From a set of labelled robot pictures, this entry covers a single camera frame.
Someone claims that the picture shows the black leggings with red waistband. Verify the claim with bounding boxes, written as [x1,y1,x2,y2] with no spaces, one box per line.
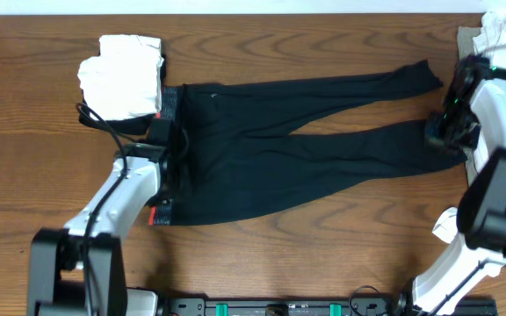
[169,61,466,226]

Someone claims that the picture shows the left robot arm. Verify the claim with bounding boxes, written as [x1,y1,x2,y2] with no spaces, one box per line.
[26,118,189,315]

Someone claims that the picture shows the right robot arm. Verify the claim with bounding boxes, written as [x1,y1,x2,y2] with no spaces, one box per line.
[390,55,506,315]

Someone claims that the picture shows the folded black garment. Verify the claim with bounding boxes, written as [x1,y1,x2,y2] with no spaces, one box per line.
[77,54,164,135]

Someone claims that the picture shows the folded white garment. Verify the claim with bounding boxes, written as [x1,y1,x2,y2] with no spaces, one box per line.
[77,34,164,121]

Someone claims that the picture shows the white ribbed garment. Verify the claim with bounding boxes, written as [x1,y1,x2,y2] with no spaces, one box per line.
[430,9,506,245]

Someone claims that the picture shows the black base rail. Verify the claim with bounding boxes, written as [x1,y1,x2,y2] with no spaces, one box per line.
[125,297,498,316]

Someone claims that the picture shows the black looped cable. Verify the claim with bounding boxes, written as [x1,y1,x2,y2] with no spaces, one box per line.
[349,284,388,316]

